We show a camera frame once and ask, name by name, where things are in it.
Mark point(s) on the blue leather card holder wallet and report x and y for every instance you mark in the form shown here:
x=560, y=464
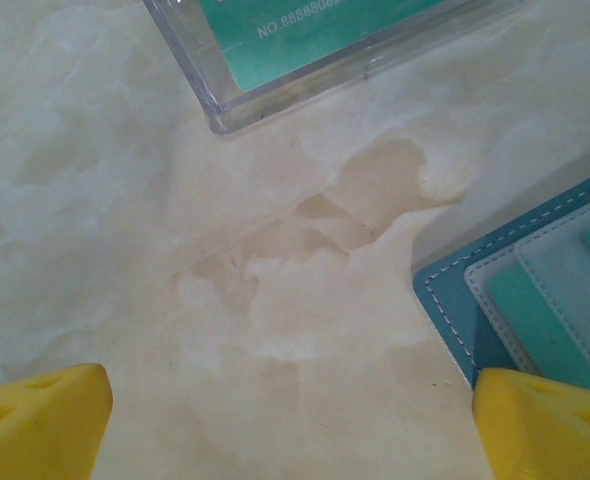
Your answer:
x=450, y=300

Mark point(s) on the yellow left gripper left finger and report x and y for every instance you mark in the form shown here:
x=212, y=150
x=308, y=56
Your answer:
x=40, y=430

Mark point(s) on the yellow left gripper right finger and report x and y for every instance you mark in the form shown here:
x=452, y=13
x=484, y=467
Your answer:
x=550, y=440

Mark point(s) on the clear acrylic card stand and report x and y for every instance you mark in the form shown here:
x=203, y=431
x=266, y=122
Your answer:
x=215, y=115

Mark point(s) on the green AION chip card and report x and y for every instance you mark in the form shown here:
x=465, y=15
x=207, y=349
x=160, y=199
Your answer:
x=300, y=55

